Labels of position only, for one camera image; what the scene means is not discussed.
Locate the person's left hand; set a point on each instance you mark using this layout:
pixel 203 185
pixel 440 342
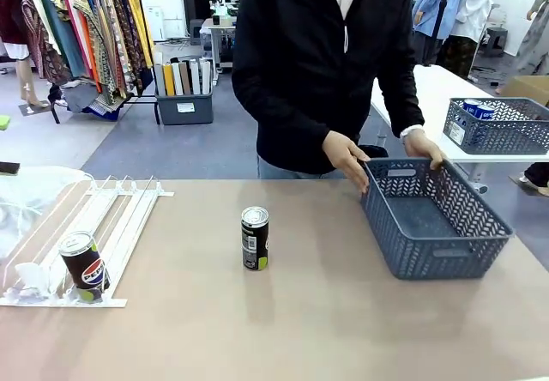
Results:
pixel 422 147

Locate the person's right hand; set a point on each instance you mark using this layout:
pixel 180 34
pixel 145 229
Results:
pixel 345 153

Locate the blue Pocari Sweat can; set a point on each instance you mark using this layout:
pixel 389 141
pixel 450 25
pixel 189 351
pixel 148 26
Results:
pixel 485 113
pixel 470 106

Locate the grey-blue basket with label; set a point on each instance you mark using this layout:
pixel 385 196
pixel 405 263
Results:
pixel 497 134

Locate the grey-blue plastic basket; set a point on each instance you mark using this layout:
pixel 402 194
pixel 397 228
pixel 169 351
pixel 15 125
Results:
pixel 429 261

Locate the black Pepsi lime can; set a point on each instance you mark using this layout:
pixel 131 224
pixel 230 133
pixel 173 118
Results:
pixel 255 239
pixel 86 265

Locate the person's right forearm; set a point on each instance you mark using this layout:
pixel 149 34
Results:
pixel 283 115

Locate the person's left forearm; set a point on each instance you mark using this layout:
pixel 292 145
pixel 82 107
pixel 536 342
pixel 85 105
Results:
pixel 405 106

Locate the white can dispenser rack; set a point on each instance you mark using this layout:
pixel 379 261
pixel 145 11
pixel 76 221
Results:
pixel 116 302

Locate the black round stool seat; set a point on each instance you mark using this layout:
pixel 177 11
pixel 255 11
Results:
pixel 375 151

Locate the white table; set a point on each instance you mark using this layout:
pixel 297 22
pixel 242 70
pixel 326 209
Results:
pixel 429 93

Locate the dark patterned trousers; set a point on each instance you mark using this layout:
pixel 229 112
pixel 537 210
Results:
pixel 456 57

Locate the bystander's legs and shoes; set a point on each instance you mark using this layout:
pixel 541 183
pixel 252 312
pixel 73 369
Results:
pixel 538 175

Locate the cardboard box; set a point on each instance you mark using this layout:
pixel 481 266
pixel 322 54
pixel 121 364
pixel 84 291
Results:
pixel 529 89

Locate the person in black jacket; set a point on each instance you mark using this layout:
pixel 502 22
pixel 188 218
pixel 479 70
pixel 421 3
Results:
pixel 300 33

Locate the dark plastic stool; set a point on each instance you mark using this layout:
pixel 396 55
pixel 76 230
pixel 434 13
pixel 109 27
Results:
pixel 496 40

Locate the white roll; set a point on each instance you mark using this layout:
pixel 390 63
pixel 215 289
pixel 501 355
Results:
pixel 206 77
pixel 177 80
pixel 195 77

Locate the grey storage bin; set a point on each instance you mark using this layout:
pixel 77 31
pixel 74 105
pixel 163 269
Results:
pixel 184 108

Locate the grey workbench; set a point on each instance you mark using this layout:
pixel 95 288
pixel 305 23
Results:
pixel 221 38

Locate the brown roll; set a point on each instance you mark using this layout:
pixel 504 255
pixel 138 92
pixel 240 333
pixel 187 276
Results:
pixel 185 78

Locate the yellow roll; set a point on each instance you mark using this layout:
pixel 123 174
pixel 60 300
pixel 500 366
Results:
pixel 169 80

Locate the grey roll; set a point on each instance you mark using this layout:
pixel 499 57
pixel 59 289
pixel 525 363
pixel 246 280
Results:
pixel 159 76

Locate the white floor appliance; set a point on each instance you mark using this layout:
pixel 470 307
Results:
pixel 154 22

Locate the pile of folded cloths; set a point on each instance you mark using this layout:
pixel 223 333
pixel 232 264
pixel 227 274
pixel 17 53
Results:
pixel 92 100

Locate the clothes rack with garments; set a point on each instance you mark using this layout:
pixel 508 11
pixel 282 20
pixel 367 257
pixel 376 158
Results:
pixel 98 25

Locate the white plastic bag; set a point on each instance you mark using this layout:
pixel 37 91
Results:
pixel 30 192

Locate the small black flat object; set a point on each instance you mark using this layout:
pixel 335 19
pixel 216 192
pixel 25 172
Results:
pixel 8 167

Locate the green sponge-like object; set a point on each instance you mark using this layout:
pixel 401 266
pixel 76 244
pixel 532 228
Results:
pixel 4 122

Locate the mannequin in dark red garment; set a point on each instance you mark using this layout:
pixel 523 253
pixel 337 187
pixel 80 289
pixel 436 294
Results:
pixel 17 16

